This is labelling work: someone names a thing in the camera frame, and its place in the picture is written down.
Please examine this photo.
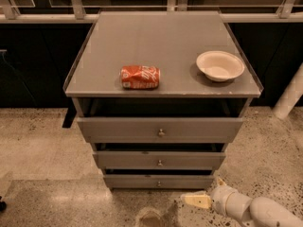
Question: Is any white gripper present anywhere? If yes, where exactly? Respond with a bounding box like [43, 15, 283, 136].
[181, 178, 241, 216]

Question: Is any grey bottom drawer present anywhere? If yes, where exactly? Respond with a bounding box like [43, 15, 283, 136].
[103, 174, 214, 189]

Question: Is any grey drawer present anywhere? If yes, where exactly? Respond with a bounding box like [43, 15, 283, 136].
[103, 174, 214, 189]
[78, 117, 243, 144]
[93, 151, 225, 170]

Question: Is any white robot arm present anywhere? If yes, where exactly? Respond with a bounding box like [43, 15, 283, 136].
[181, 178, 303, 227]

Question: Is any grey middle drawer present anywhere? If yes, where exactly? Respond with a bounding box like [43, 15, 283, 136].
[93, 151, 225, 170]

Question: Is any grey drawer cabinet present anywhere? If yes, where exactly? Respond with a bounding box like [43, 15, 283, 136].
[64, 11, 262, 177]

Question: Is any grey top drawer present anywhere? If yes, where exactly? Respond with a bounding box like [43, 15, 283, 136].
[78, 117, 243, 144]

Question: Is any white paper bowl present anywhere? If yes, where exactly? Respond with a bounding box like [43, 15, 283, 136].
[196, 51, 244, 82]

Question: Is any crushed orange soda can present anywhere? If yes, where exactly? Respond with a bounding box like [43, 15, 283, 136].
[120, 65, 160, 90]

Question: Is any white metal railing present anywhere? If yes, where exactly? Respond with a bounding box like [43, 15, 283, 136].
[0, 0, 303, 23]

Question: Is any dark object at floor edge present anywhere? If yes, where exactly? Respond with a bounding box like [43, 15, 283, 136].
[0, 196, 7, 212]

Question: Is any white diagonal post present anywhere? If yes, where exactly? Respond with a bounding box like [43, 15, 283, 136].
[273, 62, 303, 119]

